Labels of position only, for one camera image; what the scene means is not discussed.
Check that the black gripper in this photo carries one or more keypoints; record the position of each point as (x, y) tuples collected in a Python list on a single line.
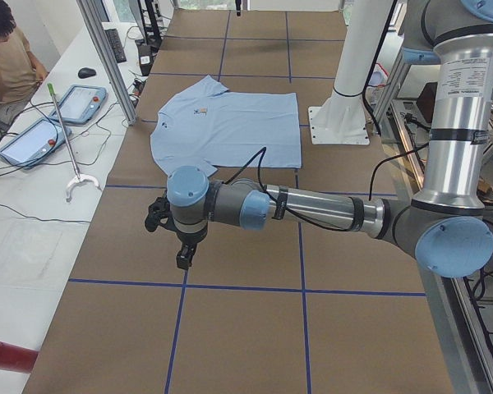
[(187, 240)]

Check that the light blue t-shirt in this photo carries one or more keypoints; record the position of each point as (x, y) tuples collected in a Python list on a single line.
[(208, 126)]

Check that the metal reacher grabber stick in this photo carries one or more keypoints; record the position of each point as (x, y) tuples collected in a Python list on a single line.
[(79, 178)]

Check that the upper blue teach pendant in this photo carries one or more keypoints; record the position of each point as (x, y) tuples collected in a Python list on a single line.
[(78, 105)]

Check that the blue teach pendant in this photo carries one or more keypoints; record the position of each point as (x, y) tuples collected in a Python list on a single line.
[(33, 144), (78, 105)]

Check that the lower blue teach pendant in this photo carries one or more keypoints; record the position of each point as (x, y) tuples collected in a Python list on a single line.
[(33, 144)]

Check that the black power adapter with label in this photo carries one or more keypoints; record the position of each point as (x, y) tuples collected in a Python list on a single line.
[(145, 58)]

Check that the red cylinder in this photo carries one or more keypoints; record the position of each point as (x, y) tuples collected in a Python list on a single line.
[(17, 359)]

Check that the black computer mouse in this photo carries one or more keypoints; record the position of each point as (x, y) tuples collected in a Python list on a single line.
[(86, 72)]

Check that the black keyboard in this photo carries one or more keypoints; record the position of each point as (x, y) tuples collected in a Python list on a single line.
[(116, 45)]

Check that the seated person in beige shirt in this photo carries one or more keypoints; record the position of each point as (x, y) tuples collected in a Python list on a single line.
[(21, 72)]

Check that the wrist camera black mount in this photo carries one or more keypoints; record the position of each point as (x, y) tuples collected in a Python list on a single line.
[(159, 215)]

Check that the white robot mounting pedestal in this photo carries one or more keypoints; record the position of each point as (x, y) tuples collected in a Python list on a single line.
[(341, 119)]

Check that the aluminium frame post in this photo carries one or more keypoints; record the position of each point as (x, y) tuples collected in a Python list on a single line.
[(100, 41)]

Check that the brown box on frame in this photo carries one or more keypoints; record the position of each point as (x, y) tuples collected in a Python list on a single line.
[(426, 101)]

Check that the aluminium frame rail structure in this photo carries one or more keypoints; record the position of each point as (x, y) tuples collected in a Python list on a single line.
[(460, 320)]

